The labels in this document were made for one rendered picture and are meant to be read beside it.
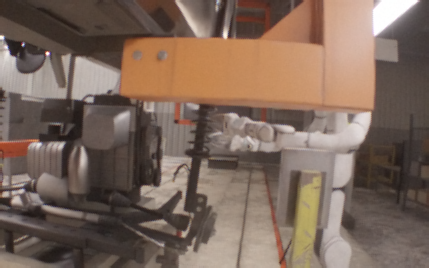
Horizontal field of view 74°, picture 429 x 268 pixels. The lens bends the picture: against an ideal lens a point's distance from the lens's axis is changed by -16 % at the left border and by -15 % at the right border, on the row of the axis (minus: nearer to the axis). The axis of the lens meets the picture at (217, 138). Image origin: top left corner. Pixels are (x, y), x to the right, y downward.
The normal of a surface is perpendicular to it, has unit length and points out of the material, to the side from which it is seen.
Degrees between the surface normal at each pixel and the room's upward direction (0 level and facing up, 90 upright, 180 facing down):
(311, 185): 90
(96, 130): 90
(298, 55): 90
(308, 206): 90
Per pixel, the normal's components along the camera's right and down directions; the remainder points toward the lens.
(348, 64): -0.11, 0.02
